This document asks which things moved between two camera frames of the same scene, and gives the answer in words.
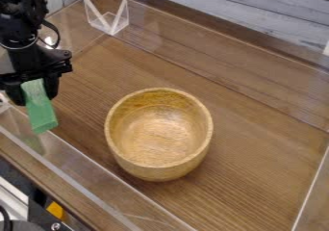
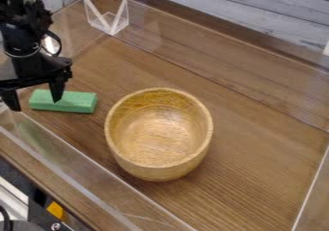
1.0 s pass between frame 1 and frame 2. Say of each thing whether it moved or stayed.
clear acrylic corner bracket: stayed
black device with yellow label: stayed
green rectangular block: moved
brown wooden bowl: stayed
